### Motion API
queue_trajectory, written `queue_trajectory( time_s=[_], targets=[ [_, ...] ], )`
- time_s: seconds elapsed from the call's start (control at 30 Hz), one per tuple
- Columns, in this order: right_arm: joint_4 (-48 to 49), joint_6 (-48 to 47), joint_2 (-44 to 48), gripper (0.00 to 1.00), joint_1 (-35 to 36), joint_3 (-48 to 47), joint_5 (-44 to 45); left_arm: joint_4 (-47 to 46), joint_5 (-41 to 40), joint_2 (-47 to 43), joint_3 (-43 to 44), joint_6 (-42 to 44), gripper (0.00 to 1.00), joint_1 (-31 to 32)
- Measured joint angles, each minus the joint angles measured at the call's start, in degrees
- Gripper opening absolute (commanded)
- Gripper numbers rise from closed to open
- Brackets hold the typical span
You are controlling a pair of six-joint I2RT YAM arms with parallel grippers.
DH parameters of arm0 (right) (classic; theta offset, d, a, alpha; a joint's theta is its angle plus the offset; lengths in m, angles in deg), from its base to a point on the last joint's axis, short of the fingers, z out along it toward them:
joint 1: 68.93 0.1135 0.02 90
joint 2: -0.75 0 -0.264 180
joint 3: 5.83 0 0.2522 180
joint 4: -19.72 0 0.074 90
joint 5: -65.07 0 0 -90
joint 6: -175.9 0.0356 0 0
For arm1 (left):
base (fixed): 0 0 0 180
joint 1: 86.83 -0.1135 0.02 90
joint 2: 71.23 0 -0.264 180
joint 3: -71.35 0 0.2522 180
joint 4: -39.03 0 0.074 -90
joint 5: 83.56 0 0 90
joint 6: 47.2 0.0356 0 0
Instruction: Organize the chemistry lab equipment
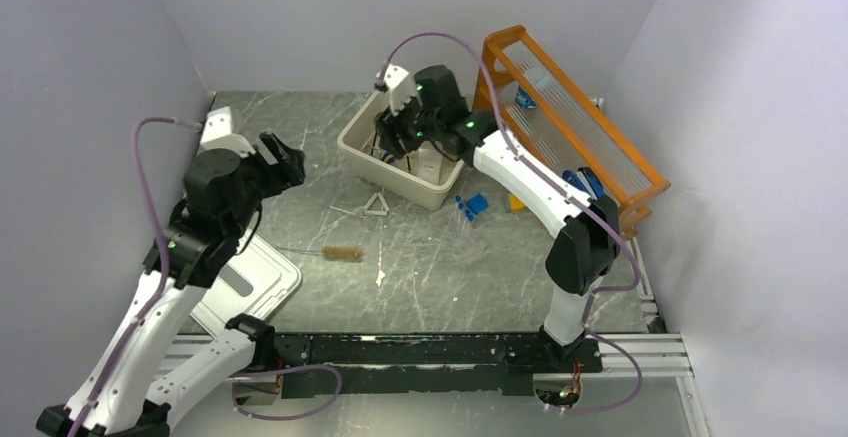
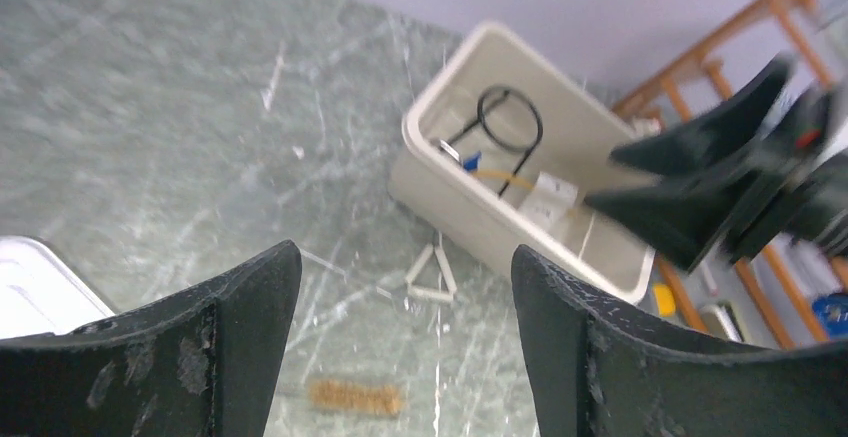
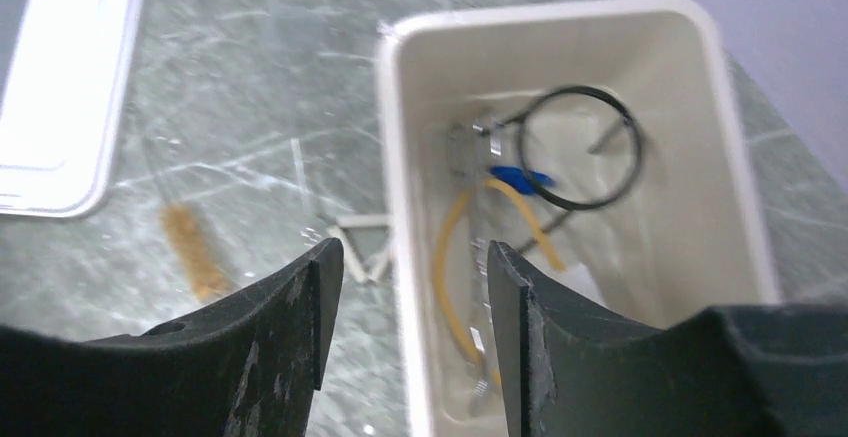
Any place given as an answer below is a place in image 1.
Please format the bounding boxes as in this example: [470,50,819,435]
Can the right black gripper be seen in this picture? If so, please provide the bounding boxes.
[372,88,441,161]

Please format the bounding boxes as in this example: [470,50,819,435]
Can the beige plastic bin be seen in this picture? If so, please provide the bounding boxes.
[337,92,464,211]

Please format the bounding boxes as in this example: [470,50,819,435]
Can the clear test tube rack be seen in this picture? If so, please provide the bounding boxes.
[429,206,489,269]

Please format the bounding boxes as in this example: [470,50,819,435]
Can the metal crucible tongs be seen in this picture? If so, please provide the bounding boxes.
[370,144,398,165]

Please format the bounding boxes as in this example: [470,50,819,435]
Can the white powder bag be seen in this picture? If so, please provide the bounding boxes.
[415,144,443,185]

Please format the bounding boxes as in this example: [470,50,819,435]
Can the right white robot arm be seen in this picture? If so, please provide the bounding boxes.
[375,65,620,371]

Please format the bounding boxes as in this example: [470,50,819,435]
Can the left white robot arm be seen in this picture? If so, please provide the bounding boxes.
[36,132,305,436]

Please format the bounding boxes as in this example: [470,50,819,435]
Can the white clay triangle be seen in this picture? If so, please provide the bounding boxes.
[363,192,390,217]

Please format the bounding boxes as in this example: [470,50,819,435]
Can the white bin lid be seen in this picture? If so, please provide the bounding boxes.
[190,235,302,336]

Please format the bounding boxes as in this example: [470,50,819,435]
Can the brown test tube brush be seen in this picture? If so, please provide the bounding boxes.
[275,246,364,262]

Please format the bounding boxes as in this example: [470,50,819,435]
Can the blue plastic scoop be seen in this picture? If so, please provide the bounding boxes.
[465,193,489,215]

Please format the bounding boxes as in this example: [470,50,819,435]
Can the blue white cup on shelf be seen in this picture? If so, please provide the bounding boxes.
[514,86,538,110]

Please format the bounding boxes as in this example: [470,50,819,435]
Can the yellow grey sponge block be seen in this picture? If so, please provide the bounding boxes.
[506,194,527,212]

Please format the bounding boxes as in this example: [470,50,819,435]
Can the orange wooden shelf rack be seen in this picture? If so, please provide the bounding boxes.
[472,25,670,240]

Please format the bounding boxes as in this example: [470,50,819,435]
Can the blue folder on shelf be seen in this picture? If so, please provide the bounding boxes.
[562,167,606,199]

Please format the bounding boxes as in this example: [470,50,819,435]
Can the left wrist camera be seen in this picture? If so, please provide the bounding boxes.
[199,106,256,157]

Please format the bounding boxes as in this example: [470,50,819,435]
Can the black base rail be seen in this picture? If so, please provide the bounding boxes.
[245,331,603,398]

